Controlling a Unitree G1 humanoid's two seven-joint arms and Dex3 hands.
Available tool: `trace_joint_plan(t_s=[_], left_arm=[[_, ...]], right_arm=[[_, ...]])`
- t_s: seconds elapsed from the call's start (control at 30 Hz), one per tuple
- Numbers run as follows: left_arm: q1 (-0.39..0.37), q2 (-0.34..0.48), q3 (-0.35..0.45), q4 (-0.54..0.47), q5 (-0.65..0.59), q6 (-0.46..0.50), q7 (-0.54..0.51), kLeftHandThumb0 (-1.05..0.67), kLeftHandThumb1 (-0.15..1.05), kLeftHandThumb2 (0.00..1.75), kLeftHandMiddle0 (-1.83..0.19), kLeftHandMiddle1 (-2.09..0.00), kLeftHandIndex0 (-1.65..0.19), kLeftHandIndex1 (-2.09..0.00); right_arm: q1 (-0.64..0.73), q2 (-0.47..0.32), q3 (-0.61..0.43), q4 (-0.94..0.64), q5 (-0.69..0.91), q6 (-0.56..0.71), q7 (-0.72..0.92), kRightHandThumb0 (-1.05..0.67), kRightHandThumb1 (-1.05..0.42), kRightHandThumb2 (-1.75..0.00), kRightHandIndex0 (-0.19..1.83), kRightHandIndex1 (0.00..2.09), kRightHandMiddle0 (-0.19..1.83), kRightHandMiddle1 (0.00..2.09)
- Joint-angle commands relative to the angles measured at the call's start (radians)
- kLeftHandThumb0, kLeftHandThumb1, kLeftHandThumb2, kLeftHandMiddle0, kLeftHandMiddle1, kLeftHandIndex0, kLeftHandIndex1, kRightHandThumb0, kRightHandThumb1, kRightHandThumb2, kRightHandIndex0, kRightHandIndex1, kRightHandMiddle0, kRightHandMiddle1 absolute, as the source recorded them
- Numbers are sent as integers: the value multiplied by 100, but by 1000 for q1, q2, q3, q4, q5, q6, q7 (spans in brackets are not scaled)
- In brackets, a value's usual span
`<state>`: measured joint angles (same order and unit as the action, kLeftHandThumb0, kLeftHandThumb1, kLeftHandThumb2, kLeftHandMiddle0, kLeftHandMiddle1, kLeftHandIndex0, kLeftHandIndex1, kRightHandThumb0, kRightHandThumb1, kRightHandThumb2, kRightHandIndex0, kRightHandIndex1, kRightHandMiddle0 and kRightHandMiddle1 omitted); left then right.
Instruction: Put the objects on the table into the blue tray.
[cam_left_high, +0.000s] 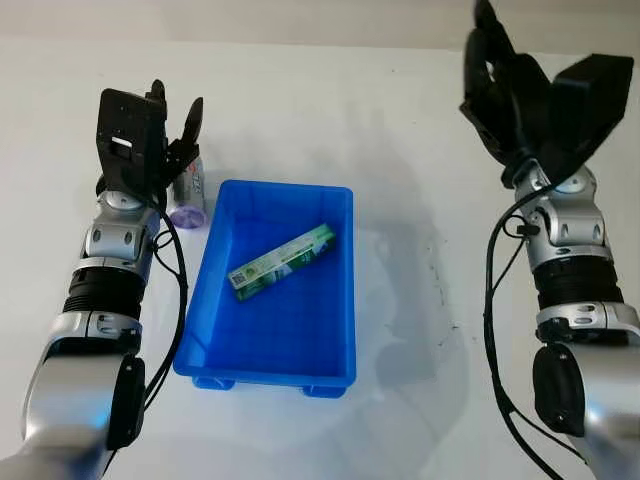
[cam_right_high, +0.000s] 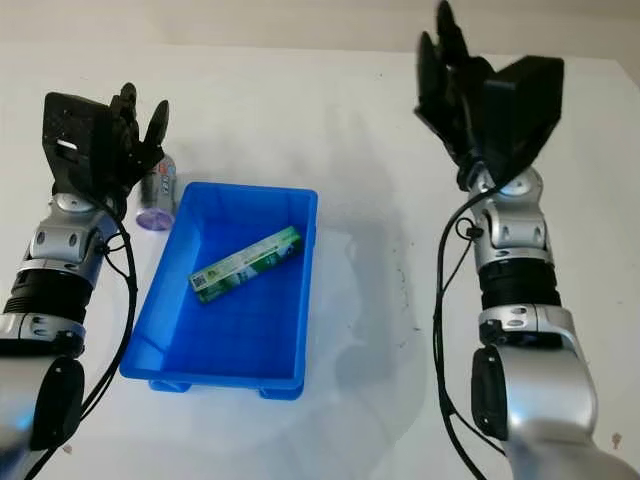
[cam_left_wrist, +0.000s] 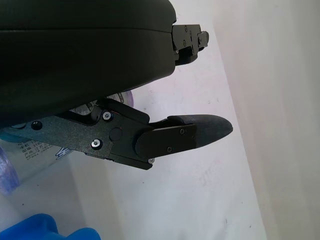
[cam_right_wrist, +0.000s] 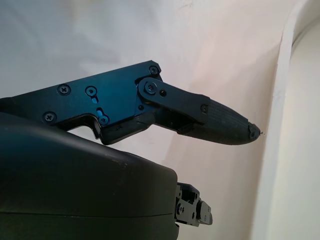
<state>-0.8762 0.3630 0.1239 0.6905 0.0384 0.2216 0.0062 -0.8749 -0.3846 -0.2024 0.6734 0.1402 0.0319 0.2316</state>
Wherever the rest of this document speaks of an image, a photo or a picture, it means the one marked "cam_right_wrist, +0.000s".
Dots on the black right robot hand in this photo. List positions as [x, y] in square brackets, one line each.
[75, 187]

